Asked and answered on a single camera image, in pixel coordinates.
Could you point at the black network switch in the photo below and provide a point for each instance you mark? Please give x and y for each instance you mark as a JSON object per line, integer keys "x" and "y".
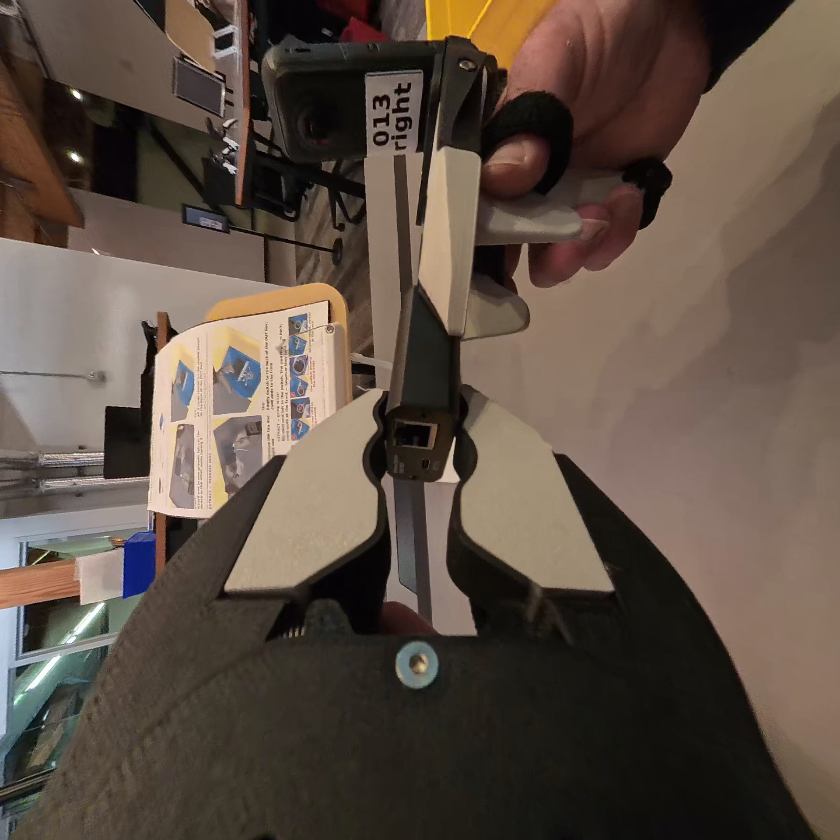
{"x": 423, "y": 367}

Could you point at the yellow plastic bin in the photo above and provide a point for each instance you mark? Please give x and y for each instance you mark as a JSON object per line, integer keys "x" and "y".
{"x": 459, "y": 16}

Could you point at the person's right hand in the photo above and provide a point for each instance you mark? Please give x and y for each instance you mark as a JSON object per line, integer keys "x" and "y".
{"x": 623, "y": 79}

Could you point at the red object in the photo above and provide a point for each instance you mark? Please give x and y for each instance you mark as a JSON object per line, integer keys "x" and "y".
{"x": 358, "y": 29}

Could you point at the small framed wall sign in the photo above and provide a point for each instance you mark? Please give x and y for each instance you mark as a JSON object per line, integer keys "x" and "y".
{"x": 207, "y": 218}

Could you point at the black floor stand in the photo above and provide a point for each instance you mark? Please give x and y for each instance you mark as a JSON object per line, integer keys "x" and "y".
{"x": 338, "y": 250}

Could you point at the white strip with grey stripe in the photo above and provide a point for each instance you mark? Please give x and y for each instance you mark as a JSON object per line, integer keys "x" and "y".
{"x": 380, "y": 262}

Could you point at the printed instruction sheet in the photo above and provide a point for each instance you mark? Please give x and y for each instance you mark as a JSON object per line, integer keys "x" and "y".
{"x": 197, "y": 394}

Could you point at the person's left hand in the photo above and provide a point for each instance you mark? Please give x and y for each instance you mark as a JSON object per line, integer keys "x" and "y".
{"x": 403, "y": 620}

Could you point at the white zip tie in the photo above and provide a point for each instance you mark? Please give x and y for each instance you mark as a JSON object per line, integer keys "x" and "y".
{"x": 367, "y": 361}

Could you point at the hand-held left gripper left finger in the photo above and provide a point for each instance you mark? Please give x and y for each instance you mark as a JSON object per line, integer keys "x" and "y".
{"x": 308, "y": 505}

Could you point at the small grey screen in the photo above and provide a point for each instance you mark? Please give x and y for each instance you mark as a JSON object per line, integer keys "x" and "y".
{"x": 197, "y": 85}

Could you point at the wooden wall panel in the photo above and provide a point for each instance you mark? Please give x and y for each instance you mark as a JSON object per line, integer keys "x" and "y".
{"x": 26, "y": 164}

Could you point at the beige board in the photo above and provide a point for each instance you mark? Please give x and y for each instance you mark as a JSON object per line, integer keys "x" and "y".
{"x": 187, "y": 33}

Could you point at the wooden clipboard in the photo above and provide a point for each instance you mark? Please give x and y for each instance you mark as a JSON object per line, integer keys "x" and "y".
{"x": 275, "y": 295}

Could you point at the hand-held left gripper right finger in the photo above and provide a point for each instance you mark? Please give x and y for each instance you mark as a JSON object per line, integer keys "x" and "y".
{"x": 525, "y": 512}

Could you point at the wooden edged desk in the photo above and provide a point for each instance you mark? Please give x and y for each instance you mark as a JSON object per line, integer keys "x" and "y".
{"x": 244, "y": 98}

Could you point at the brown wooden post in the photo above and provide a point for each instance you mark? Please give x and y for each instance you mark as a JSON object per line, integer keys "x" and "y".
{"x": 162, "y": 328}

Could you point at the glass window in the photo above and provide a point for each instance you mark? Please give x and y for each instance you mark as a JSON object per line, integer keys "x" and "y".
{"x": 65, "y": 623}

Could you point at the black office chair base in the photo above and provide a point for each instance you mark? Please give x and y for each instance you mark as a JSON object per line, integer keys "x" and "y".
{"x": 282, "y": 177}

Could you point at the metal rack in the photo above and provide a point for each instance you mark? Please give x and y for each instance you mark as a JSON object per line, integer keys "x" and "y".
{"x": 65, "y": 485}

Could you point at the black monitor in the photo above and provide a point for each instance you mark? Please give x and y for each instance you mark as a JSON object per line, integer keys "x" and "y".
{"x": 128, "y": 443}

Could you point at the blue plastic bin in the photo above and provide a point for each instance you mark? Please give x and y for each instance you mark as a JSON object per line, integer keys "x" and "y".
{"x": 139, "y": 564}

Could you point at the white block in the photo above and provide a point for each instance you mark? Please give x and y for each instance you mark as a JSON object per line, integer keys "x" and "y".
{"x": 98, "y": 577}

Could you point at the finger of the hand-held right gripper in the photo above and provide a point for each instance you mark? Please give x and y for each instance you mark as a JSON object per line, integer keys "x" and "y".
{"x": 453, "y": 229}

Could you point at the metal conduit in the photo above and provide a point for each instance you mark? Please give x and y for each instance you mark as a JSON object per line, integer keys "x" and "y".
{"x": 97, "y": 376}

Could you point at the wooden beam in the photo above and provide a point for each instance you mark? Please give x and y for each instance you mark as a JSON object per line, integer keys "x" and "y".
{"x": 39, "y": 581}

